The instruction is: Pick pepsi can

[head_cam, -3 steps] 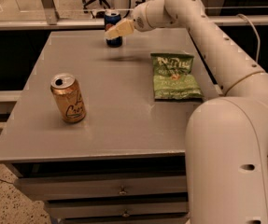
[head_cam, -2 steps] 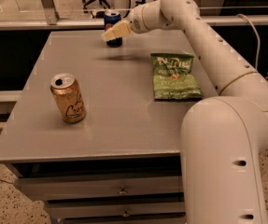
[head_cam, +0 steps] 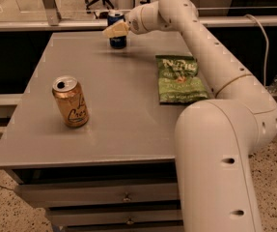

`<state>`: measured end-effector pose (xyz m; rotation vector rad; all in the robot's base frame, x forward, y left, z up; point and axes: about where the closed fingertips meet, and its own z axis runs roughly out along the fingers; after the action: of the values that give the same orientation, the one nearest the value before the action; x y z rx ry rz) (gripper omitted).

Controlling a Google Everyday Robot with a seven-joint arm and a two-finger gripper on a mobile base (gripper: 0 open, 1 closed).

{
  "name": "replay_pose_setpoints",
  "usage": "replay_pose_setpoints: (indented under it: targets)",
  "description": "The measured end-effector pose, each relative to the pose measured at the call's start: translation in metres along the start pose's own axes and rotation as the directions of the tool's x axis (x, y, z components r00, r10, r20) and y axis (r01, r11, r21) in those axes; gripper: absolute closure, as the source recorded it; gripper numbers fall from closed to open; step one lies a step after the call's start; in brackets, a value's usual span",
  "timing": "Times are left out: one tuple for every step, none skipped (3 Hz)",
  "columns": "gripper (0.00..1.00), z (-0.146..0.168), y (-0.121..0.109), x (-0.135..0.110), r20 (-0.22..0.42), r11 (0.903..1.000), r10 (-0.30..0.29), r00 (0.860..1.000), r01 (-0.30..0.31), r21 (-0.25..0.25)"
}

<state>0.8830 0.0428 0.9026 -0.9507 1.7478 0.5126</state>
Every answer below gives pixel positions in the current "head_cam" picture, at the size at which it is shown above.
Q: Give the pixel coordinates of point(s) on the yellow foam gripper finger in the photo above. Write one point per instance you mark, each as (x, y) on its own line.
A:
(116, 30)

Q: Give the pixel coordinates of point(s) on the blue Pepsi can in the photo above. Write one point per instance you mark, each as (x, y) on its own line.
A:
(113, 17)

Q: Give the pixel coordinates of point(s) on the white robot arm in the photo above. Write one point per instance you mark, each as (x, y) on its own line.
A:
(214, 138)

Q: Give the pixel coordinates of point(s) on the orange LaCroix can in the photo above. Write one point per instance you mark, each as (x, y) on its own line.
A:
(68, 94)

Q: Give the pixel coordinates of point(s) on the green chip bag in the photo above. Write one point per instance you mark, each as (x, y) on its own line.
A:
(178, 80)

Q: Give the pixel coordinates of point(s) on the grey drawer cabinet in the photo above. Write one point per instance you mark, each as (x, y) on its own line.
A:
(129, 134)

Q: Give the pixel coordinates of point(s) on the top grey drawer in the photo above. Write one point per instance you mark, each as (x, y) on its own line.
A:
(98, 192)

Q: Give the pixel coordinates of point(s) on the grey drawer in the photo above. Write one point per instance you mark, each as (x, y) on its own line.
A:
(98, 192)
(82, 217)

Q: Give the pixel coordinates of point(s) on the middle grey drawer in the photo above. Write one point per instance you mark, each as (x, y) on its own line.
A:
(82, 217)

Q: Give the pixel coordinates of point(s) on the metal railing frame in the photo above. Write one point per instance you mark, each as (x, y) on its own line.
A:
(61, 15)

